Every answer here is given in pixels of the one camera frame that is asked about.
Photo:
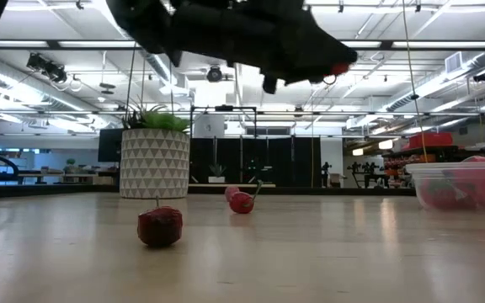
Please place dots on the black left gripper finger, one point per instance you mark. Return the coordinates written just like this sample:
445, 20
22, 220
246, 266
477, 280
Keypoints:
310, 78
333, 50

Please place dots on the small pink fruit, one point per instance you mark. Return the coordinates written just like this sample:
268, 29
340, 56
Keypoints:
230, 191

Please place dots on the red cherry with stem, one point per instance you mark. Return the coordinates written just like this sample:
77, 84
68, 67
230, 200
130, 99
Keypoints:
241, 203

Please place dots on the clear plastic tupperware container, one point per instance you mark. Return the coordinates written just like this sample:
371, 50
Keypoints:
436, 167

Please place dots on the succulent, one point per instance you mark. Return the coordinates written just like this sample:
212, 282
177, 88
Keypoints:
154, 164

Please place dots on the red strawberry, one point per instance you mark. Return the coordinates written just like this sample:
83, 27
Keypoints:
444, 195

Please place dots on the dark red apple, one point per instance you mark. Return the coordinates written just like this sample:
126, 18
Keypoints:
160, 227

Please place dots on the round ceiling speaker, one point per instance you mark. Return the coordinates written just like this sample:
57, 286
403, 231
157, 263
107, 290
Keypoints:
214, 74

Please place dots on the black partition panels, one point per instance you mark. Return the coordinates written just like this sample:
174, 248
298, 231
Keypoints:
276, 160

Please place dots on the background robot arms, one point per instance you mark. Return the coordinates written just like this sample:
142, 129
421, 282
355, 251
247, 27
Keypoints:
366, 170

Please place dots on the red storage bin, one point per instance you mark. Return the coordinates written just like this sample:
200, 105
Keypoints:
430, 140

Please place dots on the small background potted plant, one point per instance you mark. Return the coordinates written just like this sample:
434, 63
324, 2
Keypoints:
217, 173

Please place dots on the black background screen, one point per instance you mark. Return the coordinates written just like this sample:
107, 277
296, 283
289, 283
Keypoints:
110, 145

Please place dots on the black ceiling projector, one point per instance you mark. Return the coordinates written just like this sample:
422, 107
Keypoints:
46, 67

